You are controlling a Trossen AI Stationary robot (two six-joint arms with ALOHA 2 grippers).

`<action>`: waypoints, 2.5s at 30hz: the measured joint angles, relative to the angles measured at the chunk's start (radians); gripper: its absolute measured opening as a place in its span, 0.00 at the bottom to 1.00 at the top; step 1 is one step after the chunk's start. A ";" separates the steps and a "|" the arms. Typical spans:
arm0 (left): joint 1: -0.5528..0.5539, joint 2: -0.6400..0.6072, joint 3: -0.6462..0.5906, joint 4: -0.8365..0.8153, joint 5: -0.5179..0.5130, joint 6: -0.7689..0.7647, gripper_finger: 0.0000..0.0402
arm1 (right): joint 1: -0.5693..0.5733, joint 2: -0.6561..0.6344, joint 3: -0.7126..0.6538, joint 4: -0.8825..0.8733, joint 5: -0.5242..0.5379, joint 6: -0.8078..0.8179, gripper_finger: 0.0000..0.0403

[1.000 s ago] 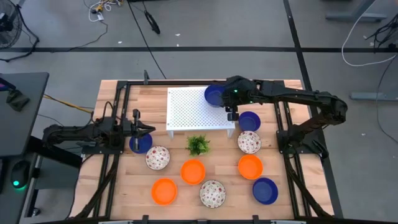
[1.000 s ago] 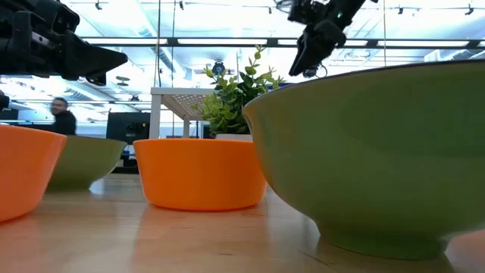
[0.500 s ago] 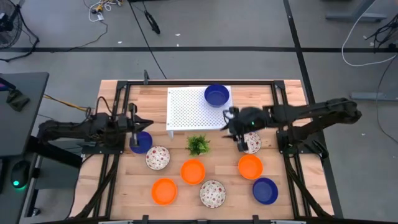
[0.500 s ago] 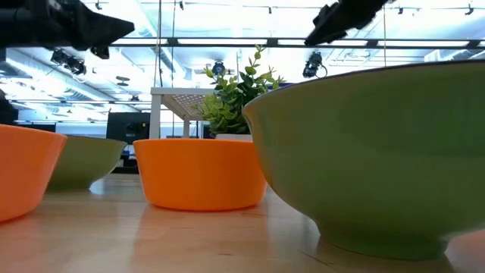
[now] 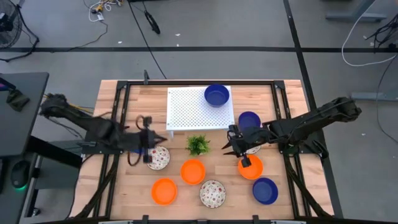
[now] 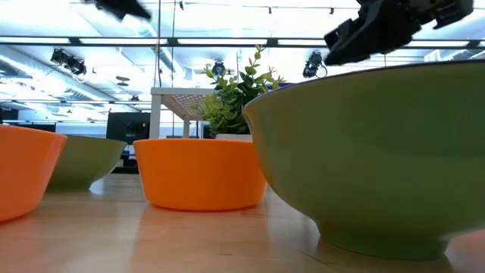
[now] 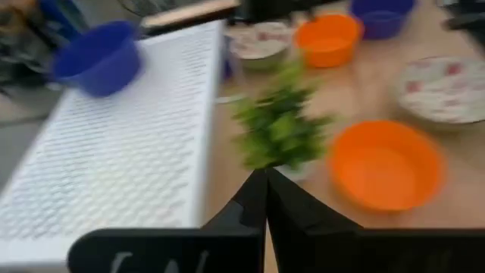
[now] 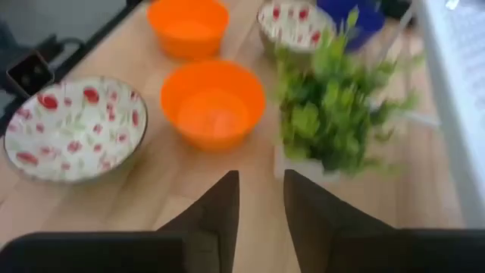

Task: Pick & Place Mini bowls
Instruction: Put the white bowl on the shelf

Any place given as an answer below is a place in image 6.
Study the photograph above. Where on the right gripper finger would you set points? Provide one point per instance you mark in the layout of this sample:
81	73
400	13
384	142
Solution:
343	34
348	53

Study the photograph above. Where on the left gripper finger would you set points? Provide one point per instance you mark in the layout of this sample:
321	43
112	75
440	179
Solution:
138	9
110	8

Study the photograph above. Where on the green ceramic bowl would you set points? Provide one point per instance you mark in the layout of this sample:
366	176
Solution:
379	159
87	163

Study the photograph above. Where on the orange plastic bowl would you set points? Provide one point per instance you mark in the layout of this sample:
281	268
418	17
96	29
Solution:
26	170
201	174

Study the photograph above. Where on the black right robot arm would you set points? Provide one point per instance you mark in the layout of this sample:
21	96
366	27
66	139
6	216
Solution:
451	11

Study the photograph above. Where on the black overhead light bar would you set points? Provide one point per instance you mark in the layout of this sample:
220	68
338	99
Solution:
272	42

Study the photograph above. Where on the purple plastic bowl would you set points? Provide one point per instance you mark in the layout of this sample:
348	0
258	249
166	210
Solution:
285	86

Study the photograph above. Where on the small black round ceiling fixture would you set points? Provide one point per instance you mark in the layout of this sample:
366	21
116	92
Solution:
218	68

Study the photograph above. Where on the white side table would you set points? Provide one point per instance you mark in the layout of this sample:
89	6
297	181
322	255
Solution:
154	113

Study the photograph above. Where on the black computer monitor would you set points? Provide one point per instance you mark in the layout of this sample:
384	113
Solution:
117	129

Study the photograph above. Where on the green artificial plant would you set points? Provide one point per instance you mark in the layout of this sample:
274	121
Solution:
231	110

